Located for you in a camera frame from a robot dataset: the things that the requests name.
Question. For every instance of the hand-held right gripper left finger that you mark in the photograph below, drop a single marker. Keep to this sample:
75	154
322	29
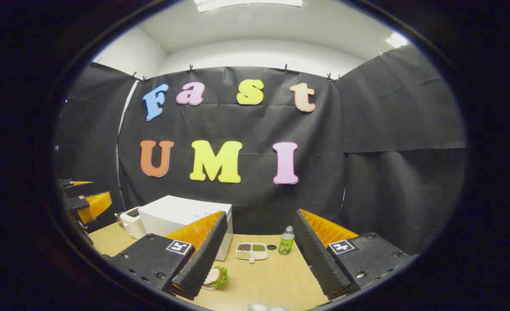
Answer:
203	255

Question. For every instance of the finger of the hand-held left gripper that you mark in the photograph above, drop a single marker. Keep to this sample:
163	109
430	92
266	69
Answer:
96	204
80	183

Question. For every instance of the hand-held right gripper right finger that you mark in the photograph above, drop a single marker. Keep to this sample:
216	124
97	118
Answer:
317	255

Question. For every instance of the sandwich with lettuce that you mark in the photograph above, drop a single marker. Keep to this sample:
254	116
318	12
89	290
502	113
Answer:
215	276

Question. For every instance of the white microwave oven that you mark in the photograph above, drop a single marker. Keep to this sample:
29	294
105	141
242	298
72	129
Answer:
173	216

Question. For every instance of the green label drink bottle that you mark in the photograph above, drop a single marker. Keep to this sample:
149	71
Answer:
286	242

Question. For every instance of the white toaster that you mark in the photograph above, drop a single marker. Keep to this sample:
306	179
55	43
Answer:
133	222

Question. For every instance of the white divided snack dish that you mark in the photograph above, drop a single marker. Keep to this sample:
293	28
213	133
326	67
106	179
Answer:
251	251

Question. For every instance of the pale rounded object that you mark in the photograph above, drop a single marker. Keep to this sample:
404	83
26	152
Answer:
263	307

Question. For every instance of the black backdrop cloth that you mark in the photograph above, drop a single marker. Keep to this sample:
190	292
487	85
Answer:
255	125

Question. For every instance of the ceiling light panel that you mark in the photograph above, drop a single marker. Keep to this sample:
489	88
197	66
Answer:
396	40
246	3

